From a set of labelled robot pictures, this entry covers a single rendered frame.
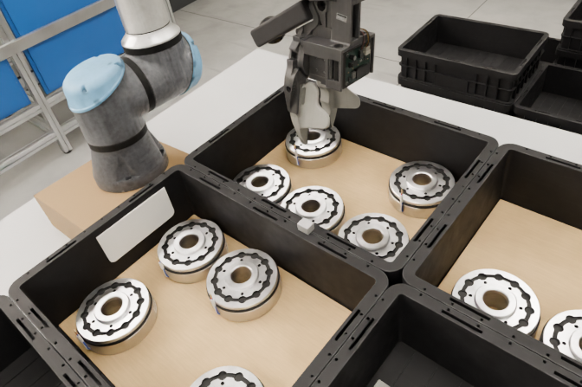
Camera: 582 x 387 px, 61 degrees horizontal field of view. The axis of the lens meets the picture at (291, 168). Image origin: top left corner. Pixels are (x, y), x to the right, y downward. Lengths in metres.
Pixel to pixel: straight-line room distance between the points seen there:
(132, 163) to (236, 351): 0.46
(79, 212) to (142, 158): 0.15
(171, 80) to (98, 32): 1.70
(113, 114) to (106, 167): 0.11
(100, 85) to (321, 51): 0.46
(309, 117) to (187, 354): 0.35
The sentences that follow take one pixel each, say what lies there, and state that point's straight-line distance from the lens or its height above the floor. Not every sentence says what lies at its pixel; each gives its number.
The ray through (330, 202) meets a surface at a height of 0.86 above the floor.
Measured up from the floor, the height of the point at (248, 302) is 0.86.
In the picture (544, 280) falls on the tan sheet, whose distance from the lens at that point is 0.75.
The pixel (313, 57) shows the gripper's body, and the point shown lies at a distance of 0.62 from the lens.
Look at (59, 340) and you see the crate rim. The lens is 0.65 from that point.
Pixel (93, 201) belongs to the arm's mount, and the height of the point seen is 0.80.
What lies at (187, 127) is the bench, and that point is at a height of 0.70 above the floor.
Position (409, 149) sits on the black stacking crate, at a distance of 0.87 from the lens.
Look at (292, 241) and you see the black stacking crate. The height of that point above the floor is 0.91.
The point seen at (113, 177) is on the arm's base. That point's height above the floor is 0.83.
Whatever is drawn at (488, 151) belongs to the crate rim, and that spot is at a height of 0.93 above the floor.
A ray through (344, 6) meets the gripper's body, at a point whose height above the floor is 1.18.
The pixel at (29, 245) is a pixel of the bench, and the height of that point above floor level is 0.70.
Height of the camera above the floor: 1.41
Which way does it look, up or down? 40 degrees down
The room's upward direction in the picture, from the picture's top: 10 degrees counter-clockwise
